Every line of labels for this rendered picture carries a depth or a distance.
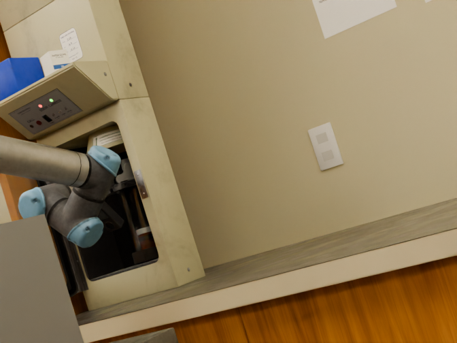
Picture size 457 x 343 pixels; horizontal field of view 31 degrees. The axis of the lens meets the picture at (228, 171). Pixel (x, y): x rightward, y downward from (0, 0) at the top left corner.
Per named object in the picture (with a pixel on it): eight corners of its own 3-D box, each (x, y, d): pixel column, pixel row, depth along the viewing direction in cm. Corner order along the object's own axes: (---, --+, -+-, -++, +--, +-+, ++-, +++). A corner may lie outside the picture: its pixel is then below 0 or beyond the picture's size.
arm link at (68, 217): (95, 207, 175) (60, 183, 180) (75, 252, 177) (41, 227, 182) (117, 207, 182) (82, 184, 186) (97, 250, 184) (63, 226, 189)
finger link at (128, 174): (145, 156, 206) (113, 167, 201) (153, 178, 205) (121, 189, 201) (141, 158, 208) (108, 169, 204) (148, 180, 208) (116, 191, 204)
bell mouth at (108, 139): (118, 154, 223) (113, 136, 223) (164, 135, 213) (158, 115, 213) (72, 162, 209) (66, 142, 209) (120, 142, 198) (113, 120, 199)
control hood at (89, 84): (35, 139, 214) (24, 103, 214) (120, 99, 195) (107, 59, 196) (1, 144, 204) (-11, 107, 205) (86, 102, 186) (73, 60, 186)
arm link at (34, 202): (37, 233, 181) (11, 214, 185) (71, 221, 190) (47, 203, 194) (44, 203, 178) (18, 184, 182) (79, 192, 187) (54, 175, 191)
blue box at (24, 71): (24, 103, 213) (15, 70, 214) (49, 90, 207) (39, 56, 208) (-6, 105, 205) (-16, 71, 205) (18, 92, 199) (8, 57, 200)
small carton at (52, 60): (64, 79, 201) (57, 56, 201) (73, 72, 197) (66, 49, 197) (46, 82, 198) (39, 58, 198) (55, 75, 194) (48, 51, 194)
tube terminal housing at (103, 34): (149, 287, 231) (71, 33, 236) (237, 263, 213) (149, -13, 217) (88, 311, 211) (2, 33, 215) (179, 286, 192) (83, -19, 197)
